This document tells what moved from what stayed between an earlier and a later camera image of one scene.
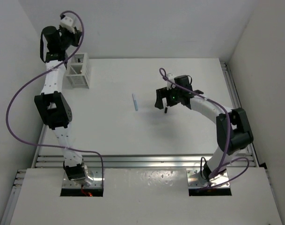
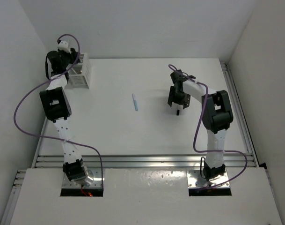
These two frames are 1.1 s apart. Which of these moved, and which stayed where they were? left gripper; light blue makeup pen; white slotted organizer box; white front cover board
Moved: left gripper
Stayed: white front cover board; light blue makeup pen; white slotted organizer box
